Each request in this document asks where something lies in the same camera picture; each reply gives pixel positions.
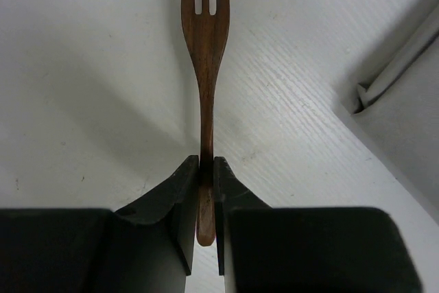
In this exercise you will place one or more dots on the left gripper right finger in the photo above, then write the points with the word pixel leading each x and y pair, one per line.
pixel 229 193

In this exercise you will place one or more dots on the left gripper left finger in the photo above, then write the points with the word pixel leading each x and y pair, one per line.
pixel 173 202

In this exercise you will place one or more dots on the brown wooden fork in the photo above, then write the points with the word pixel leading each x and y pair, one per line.
pixel 206 36

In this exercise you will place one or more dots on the grey cloth placemat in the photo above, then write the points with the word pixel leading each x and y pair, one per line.
pixel 390 102

